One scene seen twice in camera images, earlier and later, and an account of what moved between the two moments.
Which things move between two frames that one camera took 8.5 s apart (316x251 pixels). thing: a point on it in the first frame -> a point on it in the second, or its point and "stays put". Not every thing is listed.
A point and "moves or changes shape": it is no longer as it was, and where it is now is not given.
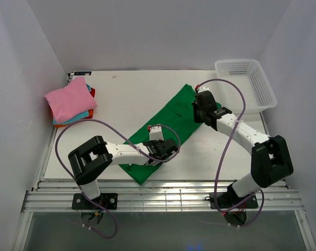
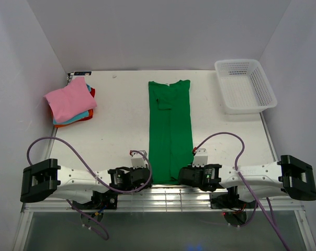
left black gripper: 154,142 -> 132,170
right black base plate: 226,201 stays put
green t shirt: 177,118 moves or changes shape
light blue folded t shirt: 75,118 stays put
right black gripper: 196,119 -> 195,168
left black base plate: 107,201 stays put
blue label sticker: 82,73 stays put
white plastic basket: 247,75 stays put
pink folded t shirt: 71,100 stays put
